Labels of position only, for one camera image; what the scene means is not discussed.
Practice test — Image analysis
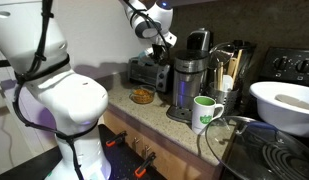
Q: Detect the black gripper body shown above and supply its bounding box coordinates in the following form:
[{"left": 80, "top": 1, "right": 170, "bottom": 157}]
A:
[{"left": 151, "top": 43, "right": 171, "bottom": 62}]

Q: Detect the glass bowl with food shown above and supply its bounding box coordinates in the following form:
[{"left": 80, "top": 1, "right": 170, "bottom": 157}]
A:
[{"left": 128, "top": 84, "right": 158, "bottom": 105}]

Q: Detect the large glass pot lid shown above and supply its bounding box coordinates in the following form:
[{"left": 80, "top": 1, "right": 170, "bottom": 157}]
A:
[{"left": 204, "top": 115, "right": 309, "bottom": 180}]

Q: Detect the large white bowl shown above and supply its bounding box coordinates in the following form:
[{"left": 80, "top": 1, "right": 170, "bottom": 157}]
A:
[{"left": 249, "top": 81, "right": 309, "bottom": 139}]

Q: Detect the grey utensil in bowl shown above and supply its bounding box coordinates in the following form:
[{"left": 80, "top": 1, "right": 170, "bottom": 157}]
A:
[{"left": 274, "top": 93, "right": 309, "bottom": 112}]

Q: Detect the silver toaster oven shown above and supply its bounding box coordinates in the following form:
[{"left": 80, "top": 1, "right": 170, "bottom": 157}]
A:
[{"left": 127, "top": 55, "right": 174, "bottom": 94}]

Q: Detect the round clear skimmer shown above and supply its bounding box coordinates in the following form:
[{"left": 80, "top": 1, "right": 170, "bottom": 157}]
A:
[{"left": 208, "top": 41, "right": 236, "bottom": 70}]

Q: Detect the wooden spoon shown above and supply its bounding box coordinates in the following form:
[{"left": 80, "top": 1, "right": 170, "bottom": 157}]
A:
[{"left": 216, "top": 61, "right": 225, "bottom": 92}]

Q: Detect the white mug green inside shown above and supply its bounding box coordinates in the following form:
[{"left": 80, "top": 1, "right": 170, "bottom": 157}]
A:
[{"left": 191, "top": 95, "right": 226, "bottom": 136}]

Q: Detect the white plastic spatula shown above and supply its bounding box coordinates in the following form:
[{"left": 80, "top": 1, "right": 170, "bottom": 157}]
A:
[{"left": 222, "top": 74, "right": 234, "bottom": 92}]

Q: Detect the perforated metal utensil holder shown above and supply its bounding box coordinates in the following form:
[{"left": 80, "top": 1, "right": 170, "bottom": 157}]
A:
[{"left": 207, "top": 81, "right": 243, "bottom": 116}]

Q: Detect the wooden spatula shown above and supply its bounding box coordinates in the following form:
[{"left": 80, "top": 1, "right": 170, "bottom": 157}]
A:
[{"left": 227, "top": 49, "right": 244, "bottom": 81}]

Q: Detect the black orange clamp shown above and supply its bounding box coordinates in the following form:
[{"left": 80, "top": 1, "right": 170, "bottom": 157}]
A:
[
  {"left": 133, "top": 151, "right": 157, "bottom": 179},
  {"left": 105, "top": 130, "right": 128, "bottom": 148}
]

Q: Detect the wooden base cabinet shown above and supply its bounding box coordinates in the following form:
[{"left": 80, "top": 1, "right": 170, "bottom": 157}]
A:
[{"left": 103, "top": 109, "right": 225, "bottom": 180}]

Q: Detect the black perforated robot table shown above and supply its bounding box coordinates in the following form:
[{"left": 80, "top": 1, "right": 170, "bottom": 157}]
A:
[{"left": 0, "top": 123, "right": 168, "bottom": 180}]

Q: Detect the black stove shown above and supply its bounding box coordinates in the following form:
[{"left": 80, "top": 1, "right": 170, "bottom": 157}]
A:
[{"left": 223, "top": 46, "right": 309, "bottom": 180}]

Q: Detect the black stove knob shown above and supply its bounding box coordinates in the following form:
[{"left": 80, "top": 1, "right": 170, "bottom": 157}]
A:
[
  {"left": 295, "top": 58, "right": 309, "bottom": 74},
  {"left": 273, "top": 55, "right": 291, "bottom": 72}
]

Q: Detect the brass cabinet handle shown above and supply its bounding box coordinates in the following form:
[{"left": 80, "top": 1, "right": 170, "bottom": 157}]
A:
[
  {"left": 132, "top": 136, "right": 141, "bottom": 149},
  {"left": 143, "top": 145, "right": 152, "bottom": 158}
]

